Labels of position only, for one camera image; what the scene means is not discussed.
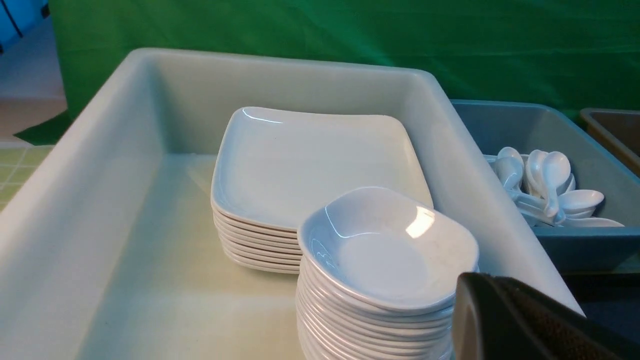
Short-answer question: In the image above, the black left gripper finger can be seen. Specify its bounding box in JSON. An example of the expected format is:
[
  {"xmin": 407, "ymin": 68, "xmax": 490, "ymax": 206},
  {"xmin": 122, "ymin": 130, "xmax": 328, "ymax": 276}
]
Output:
[{"xmin": 452, "ymin": 272, "xmax": 640, "ymax": 360}]

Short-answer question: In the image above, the small white rice plate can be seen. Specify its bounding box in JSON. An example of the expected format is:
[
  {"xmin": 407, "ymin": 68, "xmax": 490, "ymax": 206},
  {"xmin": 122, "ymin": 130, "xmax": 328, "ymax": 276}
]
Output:
[{"xmin": 297, "ymin": 187, "xmax": 480, "ymax": 314}]

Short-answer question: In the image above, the black serving tray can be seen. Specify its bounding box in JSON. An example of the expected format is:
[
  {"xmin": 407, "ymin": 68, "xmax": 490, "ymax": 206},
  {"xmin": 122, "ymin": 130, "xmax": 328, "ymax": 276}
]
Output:
[{"xmin": 562, "ymin": 273, "xmax": 640, "ymax": 344}]

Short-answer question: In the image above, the white spoons pile in bin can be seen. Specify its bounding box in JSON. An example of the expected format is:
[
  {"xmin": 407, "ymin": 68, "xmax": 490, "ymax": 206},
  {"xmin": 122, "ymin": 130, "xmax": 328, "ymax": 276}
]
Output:
[{"xmin": 484, "ymin": 146, "xmax": 623, "ymax": 228}]

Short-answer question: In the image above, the stack of small white dishes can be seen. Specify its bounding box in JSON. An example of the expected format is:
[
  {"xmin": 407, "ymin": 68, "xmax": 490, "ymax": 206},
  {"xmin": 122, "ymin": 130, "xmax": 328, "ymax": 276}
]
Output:
[{"xmin": 295, "ymin": 257, "xmax": 455, "ymax": 360}]

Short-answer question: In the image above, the blue-grey plastic bin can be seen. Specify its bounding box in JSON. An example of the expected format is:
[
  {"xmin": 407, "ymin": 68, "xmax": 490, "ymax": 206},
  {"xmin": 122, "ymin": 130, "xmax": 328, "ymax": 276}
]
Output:
[{"xmin": 452, "ymin": 99, "xmax": 640, "ymax": 274}]

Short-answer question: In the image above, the brown plastic bin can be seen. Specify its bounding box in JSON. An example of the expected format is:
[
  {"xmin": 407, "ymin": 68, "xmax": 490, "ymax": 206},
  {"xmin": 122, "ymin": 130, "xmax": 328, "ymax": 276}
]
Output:
[{"xmin": 579, "ymin": 107, "xmax": 640, "ymax": 177}]

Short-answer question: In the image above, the stack of large square plates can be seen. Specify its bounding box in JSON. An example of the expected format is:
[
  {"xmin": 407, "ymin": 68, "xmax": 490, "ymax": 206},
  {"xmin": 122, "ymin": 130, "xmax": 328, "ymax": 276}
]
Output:
[{"xmin": 210, "ymin": 106, "xmax": 434, "ymax": 274}]

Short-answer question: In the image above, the green backdrop cloth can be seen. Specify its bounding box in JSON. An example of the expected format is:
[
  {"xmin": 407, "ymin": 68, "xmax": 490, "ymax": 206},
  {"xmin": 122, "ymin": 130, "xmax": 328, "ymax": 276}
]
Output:
[{"xmin": 17, "ymin": 0, "xmax": 640, "ymax": 145}]

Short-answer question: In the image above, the large white plastic tub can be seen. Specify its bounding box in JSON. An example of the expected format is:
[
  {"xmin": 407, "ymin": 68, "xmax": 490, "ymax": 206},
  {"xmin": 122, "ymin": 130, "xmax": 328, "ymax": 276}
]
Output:
[{"xmin": 0, "ymin": 48, "xmax": 583, "ymax": 360}]

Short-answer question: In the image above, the green grid table mat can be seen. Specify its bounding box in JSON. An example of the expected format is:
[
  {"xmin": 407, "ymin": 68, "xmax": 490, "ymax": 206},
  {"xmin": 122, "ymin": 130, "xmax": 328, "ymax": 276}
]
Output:
[{"xmin": 0, "ymin": 145, "xmax": 54, "ymax": 210}]

